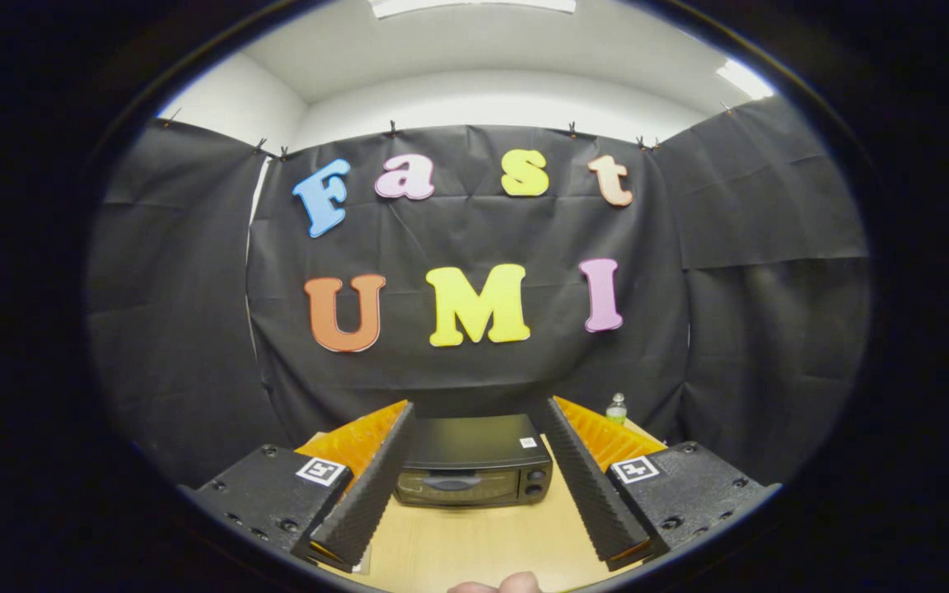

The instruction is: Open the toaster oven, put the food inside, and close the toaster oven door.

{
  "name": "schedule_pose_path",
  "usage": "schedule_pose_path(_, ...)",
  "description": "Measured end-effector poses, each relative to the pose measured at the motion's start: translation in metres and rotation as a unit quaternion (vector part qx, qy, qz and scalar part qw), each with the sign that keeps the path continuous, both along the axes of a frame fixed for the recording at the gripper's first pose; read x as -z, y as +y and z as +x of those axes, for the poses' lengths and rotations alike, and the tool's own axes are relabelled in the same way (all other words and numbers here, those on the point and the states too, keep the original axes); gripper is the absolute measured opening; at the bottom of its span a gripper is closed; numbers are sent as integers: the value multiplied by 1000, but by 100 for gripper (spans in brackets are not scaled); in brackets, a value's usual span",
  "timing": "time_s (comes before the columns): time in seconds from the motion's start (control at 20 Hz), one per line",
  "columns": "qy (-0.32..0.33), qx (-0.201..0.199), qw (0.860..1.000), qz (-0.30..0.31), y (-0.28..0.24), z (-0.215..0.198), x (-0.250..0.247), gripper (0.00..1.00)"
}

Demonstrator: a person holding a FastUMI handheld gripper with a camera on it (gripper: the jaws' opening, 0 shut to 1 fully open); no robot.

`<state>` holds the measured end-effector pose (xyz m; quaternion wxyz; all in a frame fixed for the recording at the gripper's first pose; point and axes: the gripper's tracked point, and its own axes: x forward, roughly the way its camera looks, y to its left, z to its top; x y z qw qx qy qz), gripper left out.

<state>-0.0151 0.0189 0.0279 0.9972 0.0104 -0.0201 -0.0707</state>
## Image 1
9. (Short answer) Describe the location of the ceiling light panel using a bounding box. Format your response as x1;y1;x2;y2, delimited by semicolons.
372;0;578;19
718;59;774;101

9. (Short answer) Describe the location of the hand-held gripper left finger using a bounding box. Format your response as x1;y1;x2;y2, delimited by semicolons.
190;401;415;573

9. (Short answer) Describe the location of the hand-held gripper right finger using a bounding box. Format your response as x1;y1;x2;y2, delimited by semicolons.
545;395;782;572

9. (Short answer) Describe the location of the black backdrop cloth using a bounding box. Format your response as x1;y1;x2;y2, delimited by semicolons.
87;97;871;487

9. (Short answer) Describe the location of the black toaster oven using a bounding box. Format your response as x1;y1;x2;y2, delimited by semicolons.
395;413;554;507

